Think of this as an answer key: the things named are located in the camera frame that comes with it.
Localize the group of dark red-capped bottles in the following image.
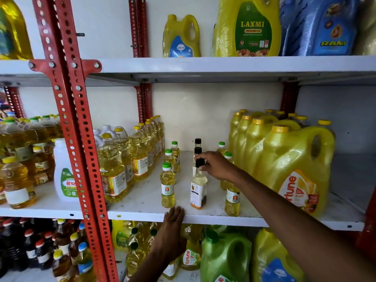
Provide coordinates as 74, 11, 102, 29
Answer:
0, 217, 54, 272

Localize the large yellow jug green label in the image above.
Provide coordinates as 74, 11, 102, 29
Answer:
212, 0, 282, 57

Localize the wide yellow-capped oil bottle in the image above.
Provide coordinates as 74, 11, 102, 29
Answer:
1, 156, 37, 210

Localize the green oil jug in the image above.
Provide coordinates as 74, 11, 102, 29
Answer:
200, 230, 252, 282

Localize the row of yellow oil jugs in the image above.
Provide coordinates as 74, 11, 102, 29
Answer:
228, 109, 336, 218

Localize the red slotted steel upright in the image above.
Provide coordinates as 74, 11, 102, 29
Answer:
128, 0, 154, 123
280, 82, 301, 115
2, 86, 26, 118
29, 0, 120, 282

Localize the white middle shelf board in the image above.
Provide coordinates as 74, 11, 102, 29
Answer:
0, 150, 366, 232

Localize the oil bottle orange white label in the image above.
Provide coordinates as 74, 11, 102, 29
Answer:
179, 224, 204, 271

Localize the person's left forearm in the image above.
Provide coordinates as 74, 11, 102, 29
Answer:
128, 250, 177, 282

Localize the group of mixed-cap oil bottles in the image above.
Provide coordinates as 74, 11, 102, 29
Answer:
0, 111, 64, 205

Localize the wrapped pale yellow oil jug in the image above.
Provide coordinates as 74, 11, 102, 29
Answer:
353, 0, 376, 56

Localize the person's right forearm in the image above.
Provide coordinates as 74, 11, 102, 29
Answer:
230, 167, 376, 282

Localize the cluster of green-capped oil bottles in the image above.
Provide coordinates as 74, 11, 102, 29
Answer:
125, 222, 160, 278

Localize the blue oil jug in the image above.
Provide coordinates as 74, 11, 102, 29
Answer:
279, 0, 361, 56

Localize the white upper shelf board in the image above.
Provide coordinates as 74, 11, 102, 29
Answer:
0, 55, 376, 87

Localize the white jug green label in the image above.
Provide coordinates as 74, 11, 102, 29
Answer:
53, 138, 79, 202

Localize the person's left hand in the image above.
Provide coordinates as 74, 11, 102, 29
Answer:
153, 206, 188, 263

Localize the large yellow oil jug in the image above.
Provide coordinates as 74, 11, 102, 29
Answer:
0, 0, 33, 60

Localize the person's right hand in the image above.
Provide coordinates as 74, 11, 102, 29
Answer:
194, 151, 236, 181

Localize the small yellow jug blue label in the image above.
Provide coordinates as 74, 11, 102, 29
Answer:
162, 14, 202, 58

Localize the group of brown oil bottles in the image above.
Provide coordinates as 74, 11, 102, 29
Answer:
52, 218, 97, 282

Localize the row of yellow-capped oil bottles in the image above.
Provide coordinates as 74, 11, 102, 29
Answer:
93, 115, 165, 203

